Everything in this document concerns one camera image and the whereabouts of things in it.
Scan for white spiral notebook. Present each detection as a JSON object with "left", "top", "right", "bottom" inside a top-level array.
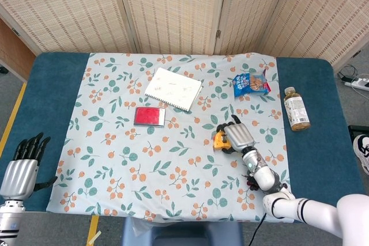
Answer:
[{"left": 144, "top": 67, "right": 203, "bottom": 112}]

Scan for black and white sneaker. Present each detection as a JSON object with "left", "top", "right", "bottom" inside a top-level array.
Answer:
[{"left": 352, "top": 134, "right": 369, "bottom": 175}]

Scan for black box on floor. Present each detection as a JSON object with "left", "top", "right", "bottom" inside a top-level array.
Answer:
[{"left": 348, "top": 124, "right": 369, "bottom": 139}]

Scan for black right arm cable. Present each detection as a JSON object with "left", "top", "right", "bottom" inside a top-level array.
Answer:
[{"left": 247, "top": 213, "right": 268, "bottom": 246}]

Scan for blue biscuit snack packet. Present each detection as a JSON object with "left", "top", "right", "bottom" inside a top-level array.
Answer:
[{"left": 232, "top": 69, "right": 272, "bottom": 99}]

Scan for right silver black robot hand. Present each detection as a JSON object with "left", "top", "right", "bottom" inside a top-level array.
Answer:
[{"left": 216, "top": 114, "right": 259, "bottom": 155}]

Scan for bunch of purple grapes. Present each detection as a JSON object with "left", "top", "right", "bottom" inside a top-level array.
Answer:
[{"left": 241, "top": 172, "right": 289, "bottom": 192}]

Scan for tea bottle with white label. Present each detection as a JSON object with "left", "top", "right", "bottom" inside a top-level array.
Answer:
[{"left": 283, "top": 86, "right": 311, "bottom": 132}]

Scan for red ink pad box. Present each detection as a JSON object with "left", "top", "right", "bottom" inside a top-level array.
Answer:
[{"left": 133, "top": 106, "right": 167, "bottom": 128}]

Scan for thin cables by power strip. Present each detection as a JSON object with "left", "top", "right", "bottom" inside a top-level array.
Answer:
[{"left": 336, "top": 64, "right": 361, "bottom": 83}]

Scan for white power strip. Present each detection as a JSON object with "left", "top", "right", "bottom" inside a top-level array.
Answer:
[{"left": 344, "top": 77, "right": 369, "bottom": 91}]

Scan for bamboo folding screen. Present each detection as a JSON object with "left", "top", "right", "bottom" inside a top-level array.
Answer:
[{"left": 0, "top": 0, "right": 369, "bottom": 67}]

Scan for brown wooden cabinet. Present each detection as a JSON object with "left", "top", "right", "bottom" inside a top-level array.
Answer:
[{"left": 0, "top": 18, "right": 37, "bottom": 82}]

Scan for beige paper strip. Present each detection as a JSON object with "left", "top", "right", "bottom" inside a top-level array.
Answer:
[{"left": 88, "top": 230, "right": 102, "bottom": 245}]

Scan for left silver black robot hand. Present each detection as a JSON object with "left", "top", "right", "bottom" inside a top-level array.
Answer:
[{"left": 0, "top": 132, "right": 58, "bottom": 200}]

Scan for yellow tape measure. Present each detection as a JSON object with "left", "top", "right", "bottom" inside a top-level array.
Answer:
[{"left": 212, "top": 130, "right": 231, "bottom": 151}]

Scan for floral leaf print tablecloth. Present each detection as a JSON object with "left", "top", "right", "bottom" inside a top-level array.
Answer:
[{"left": 46, "top": 52, "right": 295, "bottom": 224}]

